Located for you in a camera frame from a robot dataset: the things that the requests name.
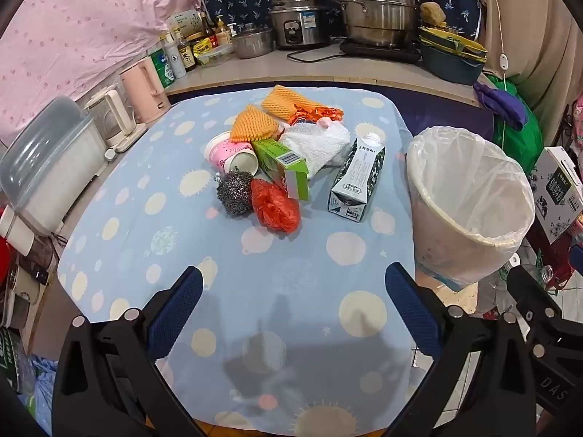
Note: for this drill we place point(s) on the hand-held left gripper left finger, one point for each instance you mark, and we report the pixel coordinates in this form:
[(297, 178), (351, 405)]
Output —
[(175, 316)]

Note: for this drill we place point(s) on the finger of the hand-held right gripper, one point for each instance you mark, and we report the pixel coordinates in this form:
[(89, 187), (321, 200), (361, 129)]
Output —
[(553, 364)]

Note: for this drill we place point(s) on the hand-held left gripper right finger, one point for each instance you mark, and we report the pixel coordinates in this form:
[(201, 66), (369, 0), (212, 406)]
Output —
[(414, 312)]

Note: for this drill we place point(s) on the white trash bin with liner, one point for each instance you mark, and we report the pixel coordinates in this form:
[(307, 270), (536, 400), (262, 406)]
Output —
[(455, 246)]

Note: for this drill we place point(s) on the steel wool scrubber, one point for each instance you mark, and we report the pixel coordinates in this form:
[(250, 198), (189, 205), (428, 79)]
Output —
[(234, 193)]

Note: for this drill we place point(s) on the green and white milk carton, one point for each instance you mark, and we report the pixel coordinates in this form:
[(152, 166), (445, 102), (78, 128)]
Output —
[(357, 177)]

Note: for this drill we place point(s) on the red plastic bag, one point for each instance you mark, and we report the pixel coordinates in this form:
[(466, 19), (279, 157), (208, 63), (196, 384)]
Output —
[(275, 209)]

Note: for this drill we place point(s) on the pink patterned paper cup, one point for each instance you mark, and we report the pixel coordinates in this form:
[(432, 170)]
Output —
[(243, 163), (221, 150)]

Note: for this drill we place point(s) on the green cardboard box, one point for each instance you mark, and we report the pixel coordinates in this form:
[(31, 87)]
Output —
[(278, 161)]

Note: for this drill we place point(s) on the white foam net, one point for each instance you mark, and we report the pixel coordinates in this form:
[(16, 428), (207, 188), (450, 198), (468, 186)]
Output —
[(305, 150)]

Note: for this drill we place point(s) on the triangular orange foam net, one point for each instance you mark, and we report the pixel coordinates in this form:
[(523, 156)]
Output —
[(253, 125)]

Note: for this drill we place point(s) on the orange snack wrapper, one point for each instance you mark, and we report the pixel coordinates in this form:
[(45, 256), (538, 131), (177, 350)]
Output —
[(319, 113)]

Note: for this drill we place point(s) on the long orange foam net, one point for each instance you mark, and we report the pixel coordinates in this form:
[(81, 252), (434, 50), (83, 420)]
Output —
[(287, 100)]

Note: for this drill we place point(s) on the wooden board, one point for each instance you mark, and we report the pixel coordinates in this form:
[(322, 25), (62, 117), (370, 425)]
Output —
[(451, 298)]

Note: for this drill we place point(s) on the clear plastic bottle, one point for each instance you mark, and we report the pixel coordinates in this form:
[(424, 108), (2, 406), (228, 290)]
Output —
[(555, 275)]

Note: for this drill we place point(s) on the blue spotted blanket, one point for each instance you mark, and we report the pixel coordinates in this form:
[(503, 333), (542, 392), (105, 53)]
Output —
[(273, 255)]

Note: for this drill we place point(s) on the blue plastic bag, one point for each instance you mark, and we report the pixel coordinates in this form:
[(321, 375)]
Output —
[(41, 387)]

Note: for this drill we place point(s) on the white milk gift box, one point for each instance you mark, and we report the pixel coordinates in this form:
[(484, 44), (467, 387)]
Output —
[(558, 195)]

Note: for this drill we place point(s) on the white power plug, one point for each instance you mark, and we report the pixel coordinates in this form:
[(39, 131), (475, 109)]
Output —
[(110, 154)]

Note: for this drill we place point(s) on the white bin with grey lid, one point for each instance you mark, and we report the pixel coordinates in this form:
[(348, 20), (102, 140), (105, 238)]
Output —
[(45, 177)]

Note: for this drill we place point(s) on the dark purple table cloth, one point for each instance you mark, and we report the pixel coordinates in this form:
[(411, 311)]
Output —
[(446, 109)]

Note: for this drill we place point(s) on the green plastic bag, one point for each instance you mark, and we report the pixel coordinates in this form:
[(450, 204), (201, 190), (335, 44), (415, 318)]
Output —
[(528, 139)]

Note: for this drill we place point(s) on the white electric kettle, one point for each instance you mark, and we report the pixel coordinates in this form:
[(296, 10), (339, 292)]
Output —
[(114, 118)]

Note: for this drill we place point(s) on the pink electric kettle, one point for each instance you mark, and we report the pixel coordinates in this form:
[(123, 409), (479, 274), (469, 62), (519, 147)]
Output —
[(145, 91)]

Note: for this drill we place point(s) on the dark blue bowl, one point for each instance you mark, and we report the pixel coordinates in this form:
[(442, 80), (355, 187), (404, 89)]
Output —
[(451, 70)]

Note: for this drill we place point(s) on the pink pineapple print garment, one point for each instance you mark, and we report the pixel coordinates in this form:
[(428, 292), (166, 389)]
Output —
[(578, 118)]

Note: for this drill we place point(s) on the green canister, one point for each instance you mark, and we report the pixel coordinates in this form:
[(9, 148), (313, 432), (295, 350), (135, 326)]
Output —
[(160, 68)]

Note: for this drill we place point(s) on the white bottle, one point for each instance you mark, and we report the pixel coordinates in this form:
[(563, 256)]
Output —
[(175, 61)]

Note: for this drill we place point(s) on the dark sauce bottle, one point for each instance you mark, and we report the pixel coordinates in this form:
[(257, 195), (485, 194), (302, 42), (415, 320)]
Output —
[(186, 57)]

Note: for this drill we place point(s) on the black induction cooker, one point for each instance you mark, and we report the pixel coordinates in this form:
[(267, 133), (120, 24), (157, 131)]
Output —
[(382, 52)]

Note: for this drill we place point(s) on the clear food container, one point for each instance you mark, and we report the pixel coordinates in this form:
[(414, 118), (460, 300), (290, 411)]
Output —
[(216, 57)]

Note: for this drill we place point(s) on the yellow rimmed bowl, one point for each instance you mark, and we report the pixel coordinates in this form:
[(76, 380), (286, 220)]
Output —
[(469, 54), (448, 35)]

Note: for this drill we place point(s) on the yellow label jar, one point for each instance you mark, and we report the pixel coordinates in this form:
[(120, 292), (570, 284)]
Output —
[(202, 48)]

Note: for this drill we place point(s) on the small steel pot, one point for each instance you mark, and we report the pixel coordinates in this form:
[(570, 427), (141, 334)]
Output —
[(253, 43)]

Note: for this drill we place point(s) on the amber oil bottle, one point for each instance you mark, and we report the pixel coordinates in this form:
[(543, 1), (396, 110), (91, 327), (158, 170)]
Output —
[(222, 32)]

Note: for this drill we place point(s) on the brown loofah sponge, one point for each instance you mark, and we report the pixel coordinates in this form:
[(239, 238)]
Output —
[(433, 12)]

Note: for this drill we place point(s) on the steel steamer pot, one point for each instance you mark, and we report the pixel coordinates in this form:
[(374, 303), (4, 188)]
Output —
[(378, 9)]

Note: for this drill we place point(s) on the steel rice cooker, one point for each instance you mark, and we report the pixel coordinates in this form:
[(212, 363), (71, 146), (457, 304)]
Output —
[(300, 20)]

